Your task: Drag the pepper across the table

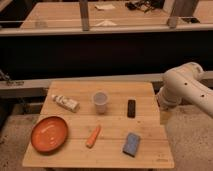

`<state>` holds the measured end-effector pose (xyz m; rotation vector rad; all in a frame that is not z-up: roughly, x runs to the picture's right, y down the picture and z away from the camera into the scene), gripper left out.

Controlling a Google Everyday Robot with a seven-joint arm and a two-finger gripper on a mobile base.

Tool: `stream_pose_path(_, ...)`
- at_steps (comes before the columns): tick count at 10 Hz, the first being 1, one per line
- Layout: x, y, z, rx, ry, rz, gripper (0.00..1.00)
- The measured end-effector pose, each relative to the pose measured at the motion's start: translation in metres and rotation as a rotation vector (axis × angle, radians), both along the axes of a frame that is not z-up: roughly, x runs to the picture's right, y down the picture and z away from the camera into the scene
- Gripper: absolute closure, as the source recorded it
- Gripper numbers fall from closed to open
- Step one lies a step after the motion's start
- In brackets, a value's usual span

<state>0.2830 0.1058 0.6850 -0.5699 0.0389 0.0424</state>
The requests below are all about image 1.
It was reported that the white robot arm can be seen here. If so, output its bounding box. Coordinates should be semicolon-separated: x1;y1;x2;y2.
156;62;213;118

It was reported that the clear plastic cup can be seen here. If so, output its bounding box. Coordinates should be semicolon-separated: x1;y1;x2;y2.
92;91;108;114

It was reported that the black rectangular object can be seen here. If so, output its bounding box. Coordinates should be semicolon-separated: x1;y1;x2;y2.
127;99;136;118

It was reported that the white tube bottle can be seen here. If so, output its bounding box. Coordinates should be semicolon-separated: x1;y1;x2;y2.
52;95;80;113

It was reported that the blue sponge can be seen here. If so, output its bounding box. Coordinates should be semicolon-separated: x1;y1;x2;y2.
122;133;141;157

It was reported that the orange plate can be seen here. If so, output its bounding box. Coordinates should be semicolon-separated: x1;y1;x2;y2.
31;116;69;153

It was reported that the white paper sheet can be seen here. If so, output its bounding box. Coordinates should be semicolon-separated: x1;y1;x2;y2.
95;4;115;10

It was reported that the grey metal post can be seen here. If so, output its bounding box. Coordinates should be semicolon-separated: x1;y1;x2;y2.
167;0;199;28
79;0;90;31

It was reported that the black cables pile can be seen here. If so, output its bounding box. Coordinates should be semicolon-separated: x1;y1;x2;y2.
124;0;165;14

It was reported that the grey metal post right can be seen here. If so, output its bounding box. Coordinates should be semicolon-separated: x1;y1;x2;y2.
167;0;199;28

